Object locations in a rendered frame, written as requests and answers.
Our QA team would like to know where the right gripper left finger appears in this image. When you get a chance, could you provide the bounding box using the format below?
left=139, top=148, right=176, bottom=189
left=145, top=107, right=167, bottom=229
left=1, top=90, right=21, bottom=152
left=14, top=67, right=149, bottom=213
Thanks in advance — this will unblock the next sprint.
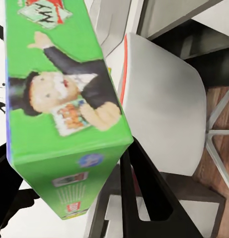
left=0, top=143, right=23, bottom=226

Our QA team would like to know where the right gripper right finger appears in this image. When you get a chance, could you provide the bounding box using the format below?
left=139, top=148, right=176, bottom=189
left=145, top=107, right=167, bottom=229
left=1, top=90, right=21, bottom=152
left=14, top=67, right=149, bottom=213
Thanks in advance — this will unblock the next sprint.
left=119, top=137, right=203, bottom=238

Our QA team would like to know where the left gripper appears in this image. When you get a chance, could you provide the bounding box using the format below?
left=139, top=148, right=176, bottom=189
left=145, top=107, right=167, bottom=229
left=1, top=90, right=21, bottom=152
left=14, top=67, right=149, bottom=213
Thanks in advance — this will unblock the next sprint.
left=4, top=188, right=40, bottom=220

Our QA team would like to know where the board game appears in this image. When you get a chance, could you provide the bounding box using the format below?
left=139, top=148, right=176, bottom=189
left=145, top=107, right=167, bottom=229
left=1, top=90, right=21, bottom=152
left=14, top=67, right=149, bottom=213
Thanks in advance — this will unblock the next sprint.
left=3, top=0, right=134, bottom=221

